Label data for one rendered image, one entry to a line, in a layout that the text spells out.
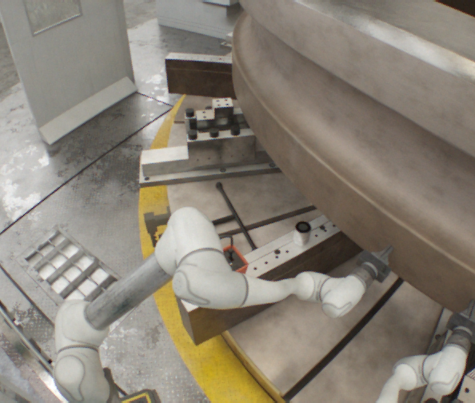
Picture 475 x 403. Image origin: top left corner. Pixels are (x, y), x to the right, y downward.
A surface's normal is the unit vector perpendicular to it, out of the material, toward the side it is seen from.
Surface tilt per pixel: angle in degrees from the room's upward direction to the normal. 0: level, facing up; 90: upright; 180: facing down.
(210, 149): 90
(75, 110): 37
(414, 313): 0
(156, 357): 0
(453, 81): 90
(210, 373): 0
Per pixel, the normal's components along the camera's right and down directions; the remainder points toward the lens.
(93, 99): 0.49, -0.30
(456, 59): -0.54, -0.17
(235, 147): 0.16, 0.71
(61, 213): 0.00, -0.70
